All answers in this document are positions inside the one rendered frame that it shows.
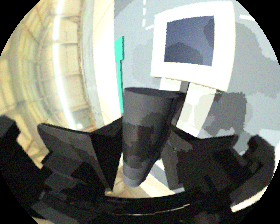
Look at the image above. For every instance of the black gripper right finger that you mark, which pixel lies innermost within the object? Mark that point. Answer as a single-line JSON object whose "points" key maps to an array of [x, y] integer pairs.
{"points": [[182, 154]]}

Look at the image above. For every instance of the turquoise flat trowel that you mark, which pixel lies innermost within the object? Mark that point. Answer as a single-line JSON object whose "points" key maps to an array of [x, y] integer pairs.
{"points": [[119, 55]]}

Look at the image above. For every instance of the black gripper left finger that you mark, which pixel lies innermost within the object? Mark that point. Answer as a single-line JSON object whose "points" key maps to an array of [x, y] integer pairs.
{"points": [[101, 148]]}

